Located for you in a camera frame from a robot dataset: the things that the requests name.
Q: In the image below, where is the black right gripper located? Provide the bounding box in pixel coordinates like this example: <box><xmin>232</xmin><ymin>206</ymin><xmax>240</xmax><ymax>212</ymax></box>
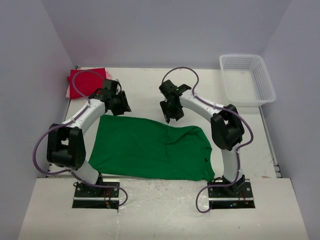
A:
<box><xmin>161</xmin><ymin>99</ymin><xmax>185</xmax><ymax>123</ymax></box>

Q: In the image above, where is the green t shirt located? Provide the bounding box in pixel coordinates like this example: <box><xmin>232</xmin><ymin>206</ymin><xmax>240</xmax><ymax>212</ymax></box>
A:
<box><xmin>89</xmin><ymin>115</ymin><xmax>215</xmax><ymax>182</ymax></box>

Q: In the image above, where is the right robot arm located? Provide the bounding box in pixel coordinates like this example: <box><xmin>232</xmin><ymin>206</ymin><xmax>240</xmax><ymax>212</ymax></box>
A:
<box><xmin>159</xmin><ymin>80</ymin><xmax>245</xmax><ymax>197</ymax></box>

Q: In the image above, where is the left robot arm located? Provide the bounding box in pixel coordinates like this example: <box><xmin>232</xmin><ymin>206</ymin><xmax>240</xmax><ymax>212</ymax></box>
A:
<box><xmin>46</xmin><ymin>79</ymin><xmax>131</xmax><ymax>197</ymax></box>

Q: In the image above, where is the pink folded t shirt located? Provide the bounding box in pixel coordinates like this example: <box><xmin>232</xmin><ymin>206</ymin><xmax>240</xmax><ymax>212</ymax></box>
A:
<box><xmin>65</xmin><ymin>70</ymin><xmax>114</xmax><ymax>100</ymax></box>

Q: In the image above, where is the red folded t shirt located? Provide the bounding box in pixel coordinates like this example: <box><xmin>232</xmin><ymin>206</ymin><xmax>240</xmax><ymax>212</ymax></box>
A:
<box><xmin>66</xmin><ymin>68</ymin><xmax>109</xmax><ymax>100</ymax></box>

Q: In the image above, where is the white plastic basket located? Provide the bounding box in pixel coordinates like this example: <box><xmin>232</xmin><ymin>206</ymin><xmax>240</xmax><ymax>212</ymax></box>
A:
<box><xmin>219</xmin><ymin>54</ymin><xmax>276</xmax><ymax>107</ymax></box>

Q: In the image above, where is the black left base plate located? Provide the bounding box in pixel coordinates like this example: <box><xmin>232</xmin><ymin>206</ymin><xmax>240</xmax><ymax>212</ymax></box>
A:
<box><xmin>72</xmin><ymin>180</ymin><xmax>120</xmax><ymax>210</ymax></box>

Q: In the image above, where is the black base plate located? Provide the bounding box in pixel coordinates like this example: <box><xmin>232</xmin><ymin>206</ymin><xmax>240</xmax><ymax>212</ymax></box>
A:
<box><xmin>207</xmin><ymin>179</ymin><xmax>256</xmax><ymax>210</ymax></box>
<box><xmin>72</xmin><ymin>180</ymin><xmax>120</xmax><ymax>210</ymax></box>

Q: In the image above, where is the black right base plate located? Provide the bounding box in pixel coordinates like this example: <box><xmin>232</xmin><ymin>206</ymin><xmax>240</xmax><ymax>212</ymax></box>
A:
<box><xmin>207</xmin><ymin>179</ymin><xmax>256</xmax><ymax>210</ymax></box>

